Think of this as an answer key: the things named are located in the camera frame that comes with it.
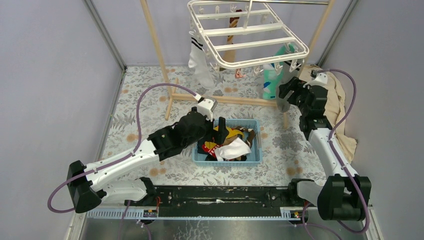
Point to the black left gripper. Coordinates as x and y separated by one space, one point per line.
218 137

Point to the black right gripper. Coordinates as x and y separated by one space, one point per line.
296 85

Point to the yellow sock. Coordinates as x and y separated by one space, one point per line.
231 136

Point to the red white dotted sock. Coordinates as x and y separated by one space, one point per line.
210 150

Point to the white ankle sock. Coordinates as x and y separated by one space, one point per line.
235 149

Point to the brown white striped sock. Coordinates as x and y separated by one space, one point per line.
251 135

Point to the teal patterned sock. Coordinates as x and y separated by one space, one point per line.
270 77

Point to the white black striped sock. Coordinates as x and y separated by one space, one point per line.
197 62

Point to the maroon olive striped sock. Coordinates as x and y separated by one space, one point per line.
229 55

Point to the white plastic clip hanger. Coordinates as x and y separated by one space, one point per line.
248 53

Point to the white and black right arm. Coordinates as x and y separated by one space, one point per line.
345 194

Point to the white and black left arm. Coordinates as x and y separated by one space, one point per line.
92 184

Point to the beige cloth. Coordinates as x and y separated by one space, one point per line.
334 111

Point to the light blue plastic basket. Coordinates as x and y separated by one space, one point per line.
199 157

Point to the small pink sock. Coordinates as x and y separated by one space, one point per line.
239 73

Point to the floral table mat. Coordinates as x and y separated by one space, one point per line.
141 110

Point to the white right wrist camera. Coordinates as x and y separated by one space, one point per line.
318 78

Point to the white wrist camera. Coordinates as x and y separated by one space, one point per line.
318 78
206 106

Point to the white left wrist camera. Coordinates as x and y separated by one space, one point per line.
206 106

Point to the wooden drying rack frame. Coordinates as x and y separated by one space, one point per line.
232 99

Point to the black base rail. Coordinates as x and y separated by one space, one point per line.
225 201

